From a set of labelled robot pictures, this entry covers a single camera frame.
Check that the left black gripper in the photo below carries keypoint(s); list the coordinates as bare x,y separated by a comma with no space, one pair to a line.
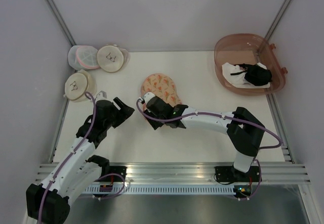
123,113

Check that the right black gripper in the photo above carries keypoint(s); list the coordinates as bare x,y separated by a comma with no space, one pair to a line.
154,124

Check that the orange floral mesh laundry bag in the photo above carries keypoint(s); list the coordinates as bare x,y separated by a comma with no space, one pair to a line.
163,87

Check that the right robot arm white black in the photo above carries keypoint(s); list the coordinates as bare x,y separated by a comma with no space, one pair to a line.
244,130

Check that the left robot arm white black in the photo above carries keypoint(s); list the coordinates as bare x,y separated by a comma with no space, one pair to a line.
50,201

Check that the beige round laundry bag upper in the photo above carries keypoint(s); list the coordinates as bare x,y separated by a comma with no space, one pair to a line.
111,58

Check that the beige round laundry bag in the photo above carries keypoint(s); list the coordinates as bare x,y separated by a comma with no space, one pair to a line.
79,83
111,58

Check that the beige round laundry bag lower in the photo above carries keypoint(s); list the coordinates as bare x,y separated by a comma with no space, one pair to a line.
79,83

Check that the white pink mesh laundry bag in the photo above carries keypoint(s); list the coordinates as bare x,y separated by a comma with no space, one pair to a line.
83,57

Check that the black bra in basket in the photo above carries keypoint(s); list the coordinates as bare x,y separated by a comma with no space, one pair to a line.
254,74

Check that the white garment in basket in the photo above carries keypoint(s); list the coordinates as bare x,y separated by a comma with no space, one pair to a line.
235,76

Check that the pink translucent plastic basket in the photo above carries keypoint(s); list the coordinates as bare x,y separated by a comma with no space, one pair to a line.
247,48

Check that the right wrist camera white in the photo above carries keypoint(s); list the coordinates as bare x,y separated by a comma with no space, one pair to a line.
147,97

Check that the aluminium front rail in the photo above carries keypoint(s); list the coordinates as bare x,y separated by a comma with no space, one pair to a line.
272,173

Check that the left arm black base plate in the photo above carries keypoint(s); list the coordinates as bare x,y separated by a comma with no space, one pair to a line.
113,174

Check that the white slotted cable duct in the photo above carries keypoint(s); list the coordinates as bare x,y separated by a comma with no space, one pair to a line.
161,189

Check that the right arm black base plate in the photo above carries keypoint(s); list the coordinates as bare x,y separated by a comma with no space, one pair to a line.
229,175

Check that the left aluminium corner post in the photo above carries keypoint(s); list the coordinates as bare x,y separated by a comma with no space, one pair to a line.
60,20

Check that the aluminium corner post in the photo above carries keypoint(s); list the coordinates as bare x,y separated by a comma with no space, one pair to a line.
60,20
278,17

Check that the right aluminium corner post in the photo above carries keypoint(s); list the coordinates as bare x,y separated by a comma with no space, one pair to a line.
278,17

